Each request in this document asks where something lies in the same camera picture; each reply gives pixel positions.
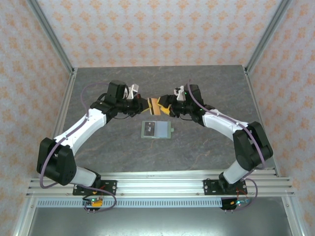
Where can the green card holder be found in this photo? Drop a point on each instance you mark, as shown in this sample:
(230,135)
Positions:
(162,130)

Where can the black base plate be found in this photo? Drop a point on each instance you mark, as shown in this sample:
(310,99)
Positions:
(209,188)
(112,188)

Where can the black card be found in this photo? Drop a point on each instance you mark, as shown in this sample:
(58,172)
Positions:
(148,129)

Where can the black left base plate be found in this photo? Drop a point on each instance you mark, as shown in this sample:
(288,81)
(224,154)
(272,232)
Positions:
(112,188)

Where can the aluminium side rail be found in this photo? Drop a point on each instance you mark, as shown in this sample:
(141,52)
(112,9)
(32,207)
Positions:
(61,115)
(258,110)

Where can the narrow aluminium cross rail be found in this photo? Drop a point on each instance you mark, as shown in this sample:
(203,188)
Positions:
(160,174)

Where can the wide aluminium base beam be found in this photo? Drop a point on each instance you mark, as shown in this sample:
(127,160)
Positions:
(160,188)

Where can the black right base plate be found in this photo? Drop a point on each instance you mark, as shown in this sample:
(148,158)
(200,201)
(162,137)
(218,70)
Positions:
(209,188)

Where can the aluminium frame leg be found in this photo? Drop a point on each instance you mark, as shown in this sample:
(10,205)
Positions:
(294,221)
(24,221)

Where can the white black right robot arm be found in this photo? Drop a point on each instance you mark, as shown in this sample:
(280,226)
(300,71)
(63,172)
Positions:
(221,123)

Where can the circuit board with yellow connector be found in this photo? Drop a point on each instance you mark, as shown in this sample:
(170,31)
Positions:
(94,202)

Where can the aluminium frame post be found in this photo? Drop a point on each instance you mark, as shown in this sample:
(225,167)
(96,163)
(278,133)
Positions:
(49,34)
(268,32)

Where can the grey metal sheet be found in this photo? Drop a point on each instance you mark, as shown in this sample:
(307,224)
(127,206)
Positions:
(157,221)

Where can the circuit board with green light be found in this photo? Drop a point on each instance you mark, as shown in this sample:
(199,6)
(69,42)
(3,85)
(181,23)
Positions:
(240,202)

